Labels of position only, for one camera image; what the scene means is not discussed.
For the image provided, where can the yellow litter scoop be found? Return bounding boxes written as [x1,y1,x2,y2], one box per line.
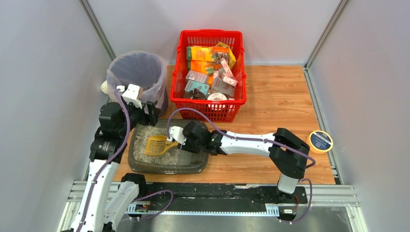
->
[144,135,178,156]

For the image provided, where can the grey litter box tray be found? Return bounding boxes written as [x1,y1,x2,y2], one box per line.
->
[128,119,209,174]

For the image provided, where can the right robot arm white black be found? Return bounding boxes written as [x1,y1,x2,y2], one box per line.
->
[168,121,310,195]

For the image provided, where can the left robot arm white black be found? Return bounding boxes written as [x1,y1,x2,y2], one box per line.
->
[68,100,161,232]

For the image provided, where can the teal sponge box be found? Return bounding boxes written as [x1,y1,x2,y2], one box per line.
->
[184,80,209,95]

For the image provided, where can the grey pink box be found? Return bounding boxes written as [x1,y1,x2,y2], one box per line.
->
[185,70,209,84]

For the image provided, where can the orange box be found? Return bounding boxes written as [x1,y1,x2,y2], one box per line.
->
[186,46,214,62]
[187,60,215,75]

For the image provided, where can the orange box top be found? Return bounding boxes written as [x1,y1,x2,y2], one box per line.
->
[186,46,214,62]

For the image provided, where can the red plastic basket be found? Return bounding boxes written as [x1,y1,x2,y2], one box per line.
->
[170,29,247,122]

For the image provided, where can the dark brown cloth in basket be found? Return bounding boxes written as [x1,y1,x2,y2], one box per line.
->
[183,88,207,100]

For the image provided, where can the white tape roll in basket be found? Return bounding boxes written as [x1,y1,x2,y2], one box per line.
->
[207,93,228,101]

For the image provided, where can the purple trash bin with bag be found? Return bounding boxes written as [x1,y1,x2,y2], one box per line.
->
[100,51,168,116]

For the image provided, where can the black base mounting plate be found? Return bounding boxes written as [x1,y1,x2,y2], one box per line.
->
[126,182,309,220]

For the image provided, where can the yellow snack bag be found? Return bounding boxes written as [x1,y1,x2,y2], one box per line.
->
[216,42,237,69]

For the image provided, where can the yellow tape roll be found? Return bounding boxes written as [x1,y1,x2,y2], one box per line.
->
[306,130,334,154]

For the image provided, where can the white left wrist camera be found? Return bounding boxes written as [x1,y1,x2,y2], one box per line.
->
[122,84,143,109]

